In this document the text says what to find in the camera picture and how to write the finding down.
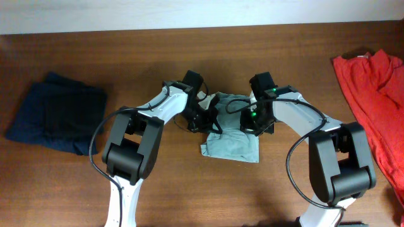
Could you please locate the light blue t-shirt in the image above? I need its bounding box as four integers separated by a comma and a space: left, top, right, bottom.
200, 92, 259, 163

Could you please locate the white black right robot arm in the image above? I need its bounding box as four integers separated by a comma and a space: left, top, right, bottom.
240, 73, 376, 226

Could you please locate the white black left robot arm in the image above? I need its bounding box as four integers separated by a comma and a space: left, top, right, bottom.
102, 71, 222, 226

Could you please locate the red garment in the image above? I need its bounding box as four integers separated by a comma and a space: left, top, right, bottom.
332, 49, 403, 204

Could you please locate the dark navy folded garment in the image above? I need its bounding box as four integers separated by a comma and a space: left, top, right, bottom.
5, 72, 107, 156

